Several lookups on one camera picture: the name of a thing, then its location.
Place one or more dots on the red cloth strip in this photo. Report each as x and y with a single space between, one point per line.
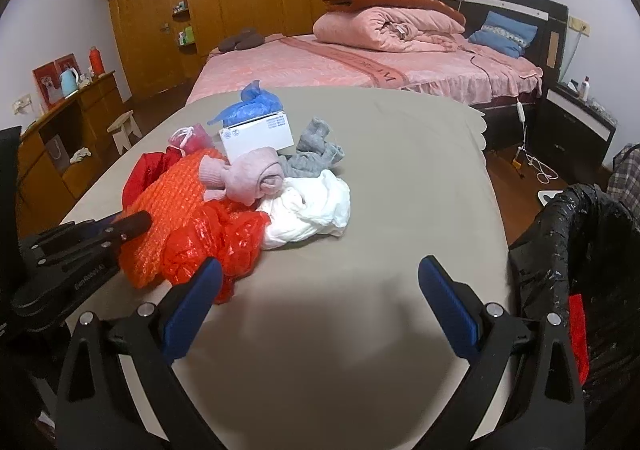
149 168

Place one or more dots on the black headboard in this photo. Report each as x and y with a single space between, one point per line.
550 18

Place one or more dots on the red thermos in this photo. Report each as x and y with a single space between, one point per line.
96 62

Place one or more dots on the light blue kettle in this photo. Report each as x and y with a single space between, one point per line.
69 81

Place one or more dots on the pink drawstring pouch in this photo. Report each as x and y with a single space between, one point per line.
189 139

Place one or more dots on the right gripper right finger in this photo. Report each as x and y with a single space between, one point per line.
521 388

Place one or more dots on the brown folded blanket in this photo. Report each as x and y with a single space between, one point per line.
354 6

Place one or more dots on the grey table cloth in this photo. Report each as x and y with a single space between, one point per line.
330 344

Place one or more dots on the plaid cloth covered chair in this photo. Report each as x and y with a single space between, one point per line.
624 183

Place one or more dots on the orange bubble wrap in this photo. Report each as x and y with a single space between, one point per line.
171 201

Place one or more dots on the wooden side cabinet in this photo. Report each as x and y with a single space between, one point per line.
64 154

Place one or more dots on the white bathroom scale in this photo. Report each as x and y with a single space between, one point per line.
546 195

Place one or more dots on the small white stool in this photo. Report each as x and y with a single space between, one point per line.
121 130

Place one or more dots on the grey sock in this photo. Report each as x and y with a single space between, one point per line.
313 153

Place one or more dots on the white cardboard box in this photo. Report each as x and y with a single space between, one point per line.
271 130

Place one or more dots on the black lined trash bin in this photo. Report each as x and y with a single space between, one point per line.
585 243

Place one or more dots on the white lotion bottle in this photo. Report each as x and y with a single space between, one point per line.
584 88

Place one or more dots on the folded pink quilt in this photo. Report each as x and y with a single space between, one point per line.
391 30

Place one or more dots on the bed with pink sheet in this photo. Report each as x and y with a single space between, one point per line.
472 74

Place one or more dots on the black nightstand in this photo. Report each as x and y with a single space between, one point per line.
569 136

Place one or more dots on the blue pillow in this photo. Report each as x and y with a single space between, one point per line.
505 35

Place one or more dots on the dark neck pillow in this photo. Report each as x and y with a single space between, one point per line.
246 39

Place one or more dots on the red plastic bag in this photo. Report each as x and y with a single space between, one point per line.
230 232

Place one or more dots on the pink sock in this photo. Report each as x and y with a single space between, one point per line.
250 177

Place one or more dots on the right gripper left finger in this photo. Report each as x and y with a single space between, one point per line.
95 408

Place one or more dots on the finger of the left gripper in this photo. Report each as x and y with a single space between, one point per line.
125 225

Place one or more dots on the red picture frame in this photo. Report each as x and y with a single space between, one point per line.
47 78

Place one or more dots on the white plastic bag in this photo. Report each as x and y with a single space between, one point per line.
306 207

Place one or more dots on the blue plastic bag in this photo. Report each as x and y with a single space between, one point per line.
254 103

